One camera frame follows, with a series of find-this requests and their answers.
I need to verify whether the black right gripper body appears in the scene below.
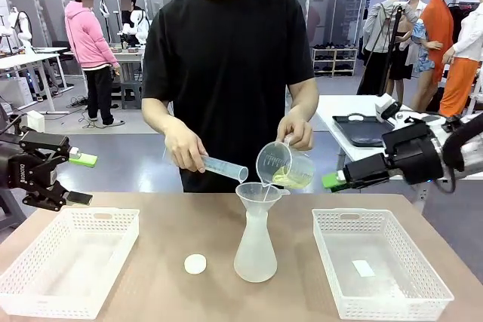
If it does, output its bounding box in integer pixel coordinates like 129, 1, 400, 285
382, 121, 445, 186

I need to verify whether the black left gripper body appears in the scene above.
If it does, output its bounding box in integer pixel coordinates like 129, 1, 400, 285
0, 147, 58, 190

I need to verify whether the white perforated plastic basket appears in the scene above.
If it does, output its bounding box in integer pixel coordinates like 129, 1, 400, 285
312, 207, 455, 320
0, 207, 140, 320

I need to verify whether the clear plastic measuring cup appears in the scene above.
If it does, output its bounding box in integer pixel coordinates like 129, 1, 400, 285
256, 140, 316, 190

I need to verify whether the translucent plastic funnel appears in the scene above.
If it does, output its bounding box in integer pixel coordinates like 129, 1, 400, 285
235, 182, 291, 218

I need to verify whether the clear graduated cylinder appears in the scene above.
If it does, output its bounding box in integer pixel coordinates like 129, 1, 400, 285
199, 155, 250, 182

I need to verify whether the white round flask lid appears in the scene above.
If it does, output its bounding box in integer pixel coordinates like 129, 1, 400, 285
183, 253, 208, 274

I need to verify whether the person's left forearm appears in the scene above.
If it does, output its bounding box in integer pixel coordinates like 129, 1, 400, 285
285, 84, 321, 121

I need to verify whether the person's right forearm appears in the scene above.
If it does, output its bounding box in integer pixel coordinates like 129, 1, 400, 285
141, 97, 189, 142

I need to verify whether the person's left hand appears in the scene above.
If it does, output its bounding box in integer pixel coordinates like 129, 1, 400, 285
276, 109, 315, 152

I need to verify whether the person's right hand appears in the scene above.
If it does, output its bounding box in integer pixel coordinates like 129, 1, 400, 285
164, 124, 208, 174

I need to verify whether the white box on floor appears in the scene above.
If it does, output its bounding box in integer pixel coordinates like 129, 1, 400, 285
28, 110, 46, 133

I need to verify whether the black plastic tray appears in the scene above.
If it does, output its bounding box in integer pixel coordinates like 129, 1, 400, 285
331, 113, 395, 149

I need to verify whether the white side table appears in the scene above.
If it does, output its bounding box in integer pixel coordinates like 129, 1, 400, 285
315, 94, 483, 182

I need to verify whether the white background desk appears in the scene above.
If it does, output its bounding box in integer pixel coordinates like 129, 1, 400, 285
0, 47, 75, 115

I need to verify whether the grey step stool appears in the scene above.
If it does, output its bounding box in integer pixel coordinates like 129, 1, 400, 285
120, 81, 143, 110

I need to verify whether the mannequin in orange trousers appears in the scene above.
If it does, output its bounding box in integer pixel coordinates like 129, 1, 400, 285
439, 5, 483, 118

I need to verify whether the figure in floral dress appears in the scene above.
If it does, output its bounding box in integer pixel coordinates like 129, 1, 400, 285
405, 0, 442, 74

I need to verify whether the shoe rack with shoes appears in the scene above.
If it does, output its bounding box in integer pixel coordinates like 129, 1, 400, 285
311, 41, 358, 77

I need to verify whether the person in pink hoodie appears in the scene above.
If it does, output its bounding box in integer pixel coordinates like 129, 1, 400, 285
64, 0, 122, 127

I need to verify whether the white humanoid robot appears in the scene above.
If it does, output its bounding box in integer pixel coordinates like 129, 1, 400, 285
7, 7, 37, 55

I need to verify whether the black tripod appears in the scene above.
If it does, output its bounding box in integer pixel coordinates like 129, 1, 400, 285
356, 3, 405, 97

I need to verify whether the mannequin in orange dress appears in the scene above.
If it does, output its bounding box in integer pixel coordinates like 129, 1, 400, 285
411, 0, 460, 112

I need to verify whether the translucent plastic conical flask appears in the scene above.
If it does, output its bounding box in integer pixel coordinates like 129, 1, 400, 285
233, 210, 278, 283

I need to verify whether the mannequin in grey shirt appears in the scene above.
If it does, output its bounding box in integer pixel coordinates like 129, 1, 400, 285
363, 0, 420, 97

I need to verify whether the background person in black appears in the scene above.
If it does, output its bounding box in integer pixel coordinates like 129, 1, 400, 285
119, 0, 150, 48

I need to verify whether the person in black t-shirt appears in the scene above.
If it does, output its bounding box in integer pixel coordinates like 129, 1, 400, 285
141, 0, 321, 194

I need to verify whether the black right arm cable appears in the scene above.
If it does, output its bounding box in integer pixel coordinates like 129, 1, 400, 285
429, 155, 460, 195

